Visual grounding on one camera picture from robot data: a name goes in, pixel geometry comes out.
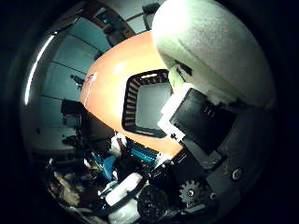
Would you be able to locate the white plush toy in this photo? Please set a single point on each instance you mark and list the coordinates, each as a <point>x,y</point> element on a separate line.
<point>215,43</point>

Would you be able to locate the cyan ribbed box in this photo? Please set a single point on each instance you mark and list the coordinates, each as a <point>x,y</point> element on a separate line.
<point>143,152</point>

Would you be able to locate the black plastic lattice basket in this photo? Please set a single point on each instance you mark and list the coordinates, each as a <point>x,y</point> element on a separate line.
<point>129,109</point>

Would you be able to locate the black monitor device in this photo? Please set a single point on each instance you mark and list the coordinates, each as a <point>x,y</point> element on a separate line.
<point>71,113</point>

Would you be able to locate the tan fuzzy object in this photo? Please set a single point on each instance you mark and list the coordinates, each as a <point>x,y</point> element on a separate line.
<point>67,189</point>

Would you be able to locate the dark office chair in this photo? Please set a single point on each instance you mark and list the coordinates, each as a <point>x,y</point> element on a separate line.
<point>113,28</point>

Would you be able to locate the long ceiling light strip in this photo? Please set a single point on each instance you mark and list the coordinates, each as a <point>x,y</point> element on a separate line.
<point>35,65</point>

